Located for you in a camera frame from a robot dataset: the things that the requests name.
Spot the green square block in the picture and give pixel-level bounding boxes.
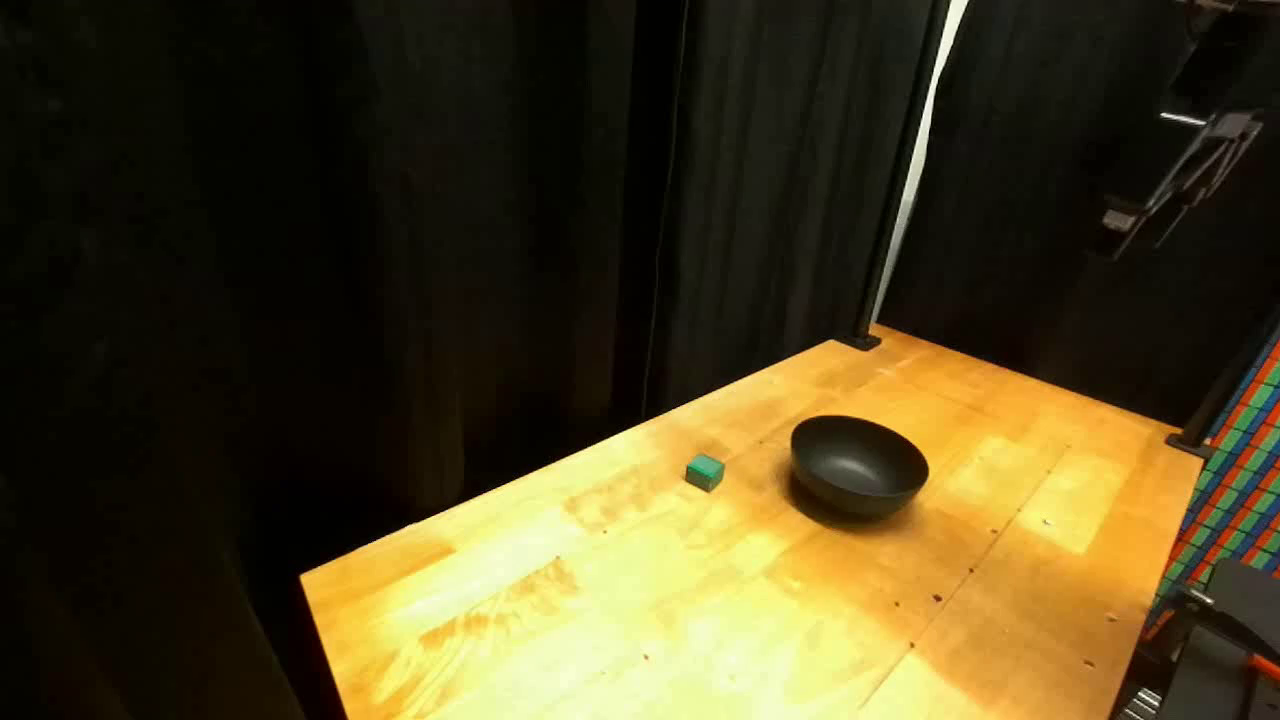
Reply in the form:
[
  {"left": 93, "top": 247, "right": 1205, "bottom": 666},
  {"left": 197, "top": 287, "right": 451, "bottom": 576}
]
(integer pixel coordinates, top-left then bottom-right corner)
[{"left": 679, "top": 453, "right": 727, "bottom": 496}]

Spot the black bowl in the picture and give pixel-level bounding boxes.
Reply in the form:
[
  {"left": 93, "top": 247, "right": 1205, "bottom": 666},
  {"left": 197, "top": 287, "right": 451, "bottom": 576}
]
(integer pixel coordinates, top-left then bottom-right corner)
[{"left": 787, "top": 411, "right": 931, "bottom": 524}]

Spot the black curtain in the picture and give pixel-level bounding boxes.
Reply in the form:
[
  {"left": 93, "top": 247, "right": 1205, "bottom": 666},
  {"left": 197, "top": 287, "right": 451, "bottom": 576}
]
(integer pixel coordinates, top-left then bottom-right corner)
[{"left": 0, "top": 0, "right": 1280, "bottom": 720}]

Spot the black pole with white strip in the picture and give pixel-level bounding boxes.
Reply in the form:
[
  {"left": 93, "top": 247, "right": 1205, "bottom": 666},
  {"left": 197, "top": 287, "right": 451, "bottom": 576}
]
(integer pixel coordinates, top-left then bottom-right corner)
[{"left": 840, "top": 0, "right": 973, "bottom": 355}]

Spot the black tripod stand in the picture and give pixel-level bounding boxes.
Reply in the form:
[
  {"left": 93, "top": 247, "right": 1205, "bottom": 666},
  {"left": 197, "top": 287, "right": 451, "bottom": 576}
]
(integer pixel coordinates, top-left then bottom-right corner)
[{"left": 1098, "top": 0, "right": 1280, "bottom": 259}]

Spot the black board support bar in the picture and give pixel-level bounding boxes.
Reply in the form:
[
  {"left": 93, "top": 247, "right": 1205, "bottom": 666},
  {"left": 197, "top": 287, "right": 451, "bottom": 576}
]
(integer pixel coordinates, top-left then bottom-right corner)
[{"left": 1165, "top": 311, "right": 1280, "bottom": 463}]

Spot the colourful checkered board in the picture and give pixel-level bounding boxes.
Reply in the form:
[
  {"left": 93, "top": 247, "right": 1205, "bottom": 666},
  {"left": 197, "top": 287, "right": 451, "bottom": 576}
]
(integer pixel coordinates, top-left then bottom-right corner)
[{"left": 1152, "top": 330, "right": 1280, "bottom": 610}]

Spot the black and orange clamp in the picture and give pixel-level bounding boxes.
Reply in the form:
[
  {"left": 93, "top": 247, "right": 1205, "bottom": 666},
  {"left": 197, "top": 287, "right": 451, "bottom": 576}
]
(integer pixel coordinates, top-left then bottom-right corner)
[{"left": 1110, "top": 558, "right": 1280, "bottom": 720}]

